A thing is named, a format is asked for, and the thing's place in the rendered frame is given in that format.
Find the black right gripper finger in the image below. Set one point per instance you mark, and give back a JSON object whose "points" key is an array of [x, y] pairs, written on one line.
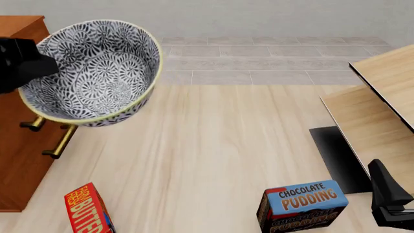
{"points": [[385, 187]]}

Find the pale wooden rack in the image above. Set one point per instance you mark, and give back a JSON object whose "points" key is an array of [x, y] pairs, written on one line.
{"points": [[381, 106]]}

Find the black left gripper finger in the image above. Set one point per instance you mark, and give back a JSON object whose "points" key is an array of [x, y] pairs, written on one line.
{"points": [[40, 69]]}

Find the black white patterned bowl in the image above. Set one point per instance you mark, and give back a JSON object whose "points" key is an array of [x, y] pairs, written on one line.
{"points": [[106, 72]]}

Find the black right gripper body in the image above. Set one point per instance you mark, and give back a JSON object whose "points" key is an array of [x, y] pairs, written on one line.
{"points": [[396, 216]]}

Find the red butter box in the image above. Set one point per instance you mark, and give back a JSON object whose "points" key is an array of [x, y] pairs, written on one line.
{"points": [[85, 210]]}

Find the red-brown wooden cabinet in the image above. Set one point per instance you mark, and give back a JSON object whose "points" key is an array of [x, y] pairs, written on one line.
{"points": [[19, 150]]}

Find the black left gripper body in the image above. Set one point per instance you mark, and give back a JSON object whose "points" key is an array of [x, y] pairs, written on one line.
{"points": [[11, 63]]}

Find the blue chocolate pudding box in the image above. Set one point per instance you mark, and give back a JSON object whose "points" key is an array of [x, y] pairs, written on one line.
{"points": [[304, 206]]}

